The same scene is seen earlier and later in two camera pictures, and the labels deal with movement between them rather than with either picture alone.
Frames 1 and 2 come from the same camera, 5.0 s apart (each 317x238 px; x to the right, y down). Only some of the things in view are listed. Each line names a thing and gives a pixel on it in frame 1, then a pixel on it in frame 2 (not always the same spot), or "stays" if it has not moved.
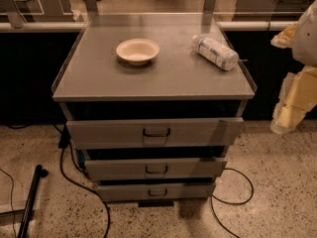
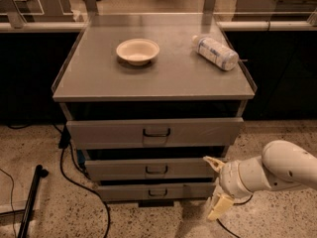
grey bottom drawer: (156, 191) stays
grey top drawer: (155, 133) stays
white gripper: (307, 40) -> (228, 178)
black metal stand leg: (26, 218) stays
